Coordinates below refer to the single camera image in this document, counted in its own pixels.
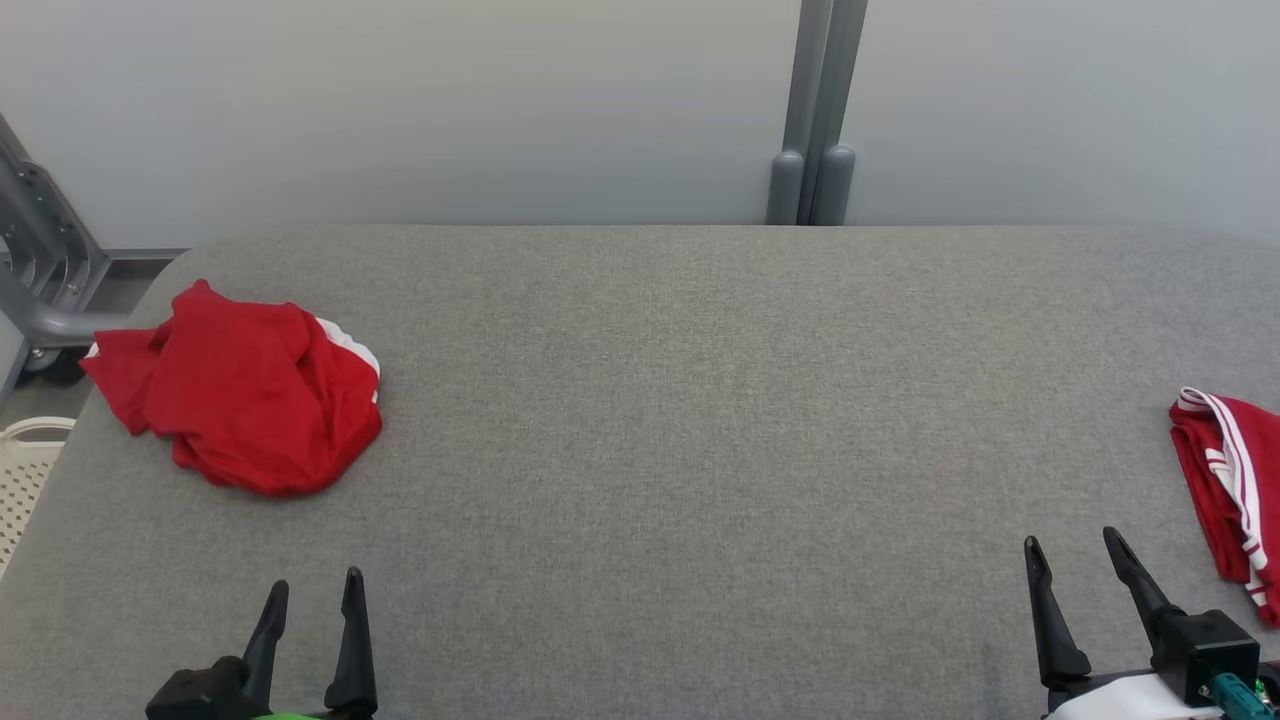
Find red shirt with white sleeves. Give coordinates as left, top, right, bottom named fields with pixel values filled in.
left=1168, top=386, right=1280, bottom=631

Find grey partition post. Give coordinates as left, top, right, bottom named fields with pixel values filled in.
left=764, top=0, right=870, bottom=227

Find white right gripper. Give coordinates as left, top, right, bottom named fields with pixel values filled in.
left=1022, top=526, right=1227, bottom=720

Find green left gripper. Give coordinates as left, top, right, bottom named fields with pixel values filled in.
left=242, top=566, right=380, bottom=720

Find grey fabric sofa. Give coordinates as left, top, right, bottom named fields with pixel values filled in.
left=0, top=223, right=1280, bottom=720

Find black caster wheel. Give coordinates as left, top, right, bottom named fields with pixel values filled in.
left=20, top=343, right=89, bottom=389

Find cream perforated laundry basket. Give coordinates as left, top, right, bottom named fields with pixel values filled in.
left=0, top=416, right=78, bottom=579

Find red shorts with white stripe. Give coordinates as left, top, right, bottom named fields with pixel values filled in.
left=79, top=279, right=385, bottom=499

